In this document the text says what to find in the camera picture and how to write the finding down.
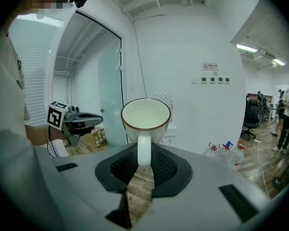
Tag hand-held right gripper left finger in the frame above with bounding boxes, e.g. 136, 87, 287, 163
34, 143, 139, 231

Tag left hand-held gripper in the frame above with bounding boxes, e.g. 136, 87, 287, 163
47, 101, 104, 148

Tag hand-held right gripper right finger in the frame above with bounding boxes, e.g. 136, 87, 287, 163
134, 142, 272, 231

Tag white mug brown rim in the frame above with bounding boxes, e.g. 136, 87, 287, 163
120, 98, 172, 168

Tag person's left forearm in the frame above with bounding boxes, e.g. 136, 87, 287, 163
25, 123, 69, 157

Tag brown cardboard box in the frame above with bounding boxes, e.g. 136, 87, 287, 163
83, 126, 108, 149

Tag frosted glass door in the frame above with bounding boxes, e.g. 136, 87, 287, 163
98, 39, 126, 147

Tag bag of clear plastic bottles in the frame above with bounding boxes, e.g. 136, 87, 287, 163
219, 141, 235, 165

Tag white window blinds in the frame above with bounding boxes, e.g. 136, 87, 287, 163
9, 19, 52, 127

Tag clear plastic bag with red print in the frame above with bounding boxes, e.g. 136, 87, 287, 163
154, 89, 173, 111

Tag white cardboard box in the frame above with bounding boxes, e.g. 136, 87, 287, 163
158, 123, 179, 146

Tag black caster wheel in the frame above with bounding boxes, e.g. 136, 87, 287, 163
272, 176, 284, 191

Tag person's white shirt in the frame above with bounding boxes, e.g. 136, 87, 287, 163
0, 30, 32, 144

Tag black office chair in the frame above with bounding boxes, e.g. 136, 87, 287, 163
241, 103, 261, 141

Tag ceiling air conditioner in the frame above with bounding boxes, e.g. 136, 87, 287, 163
253, 49, 276, 61

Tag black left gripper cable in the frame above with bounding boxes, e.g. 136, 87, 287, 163
47, 126, 60, 158

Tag thin wall cable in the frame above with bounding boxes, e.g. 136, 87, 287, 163
133, 20, 148, 99

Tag white floor cable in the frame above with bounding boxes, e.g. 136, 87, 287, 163
254, 141, 272, 198

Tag red and white wall sign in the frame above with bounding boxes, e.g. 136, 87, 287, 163
202, 63, 219, 71

